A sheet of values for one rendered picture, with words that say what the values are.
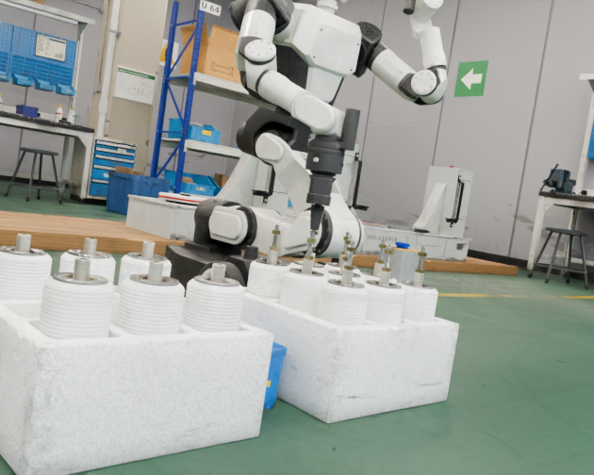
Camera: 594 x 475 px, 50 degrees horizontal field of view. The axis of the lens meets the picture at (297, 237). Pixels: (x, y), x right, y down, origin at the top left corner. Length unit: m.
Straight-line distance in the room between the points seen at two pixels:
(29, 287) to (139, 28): 6.88
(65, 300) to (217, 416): 0.31
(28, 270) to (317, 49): 1.10
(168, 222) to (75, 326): 2.52
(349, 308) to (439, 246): 3.68
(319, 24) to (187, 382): 1.20
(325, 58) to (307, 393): 1.04
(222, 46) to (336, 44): 4.81
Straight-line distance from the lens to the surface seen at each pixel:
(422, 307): 1.42
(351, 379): 1.24
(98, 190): 6.79
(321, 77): 1.94
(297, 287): 1.31
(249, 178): 3.80
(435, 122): 7.84
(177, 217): 3.38
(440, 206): 5.10
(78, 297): 0.90
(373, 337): 1.25
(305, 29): 1.89
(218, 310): 1.02
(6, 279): 1.13
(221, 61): 6.69
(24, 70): 7.21
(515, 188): 7.07
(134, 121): 7.78
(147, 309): 0.96
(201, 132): 6.50
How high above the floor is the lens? 0.42
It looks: 4 degrees down
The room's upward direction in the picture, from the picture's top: 8 degrees clockwise
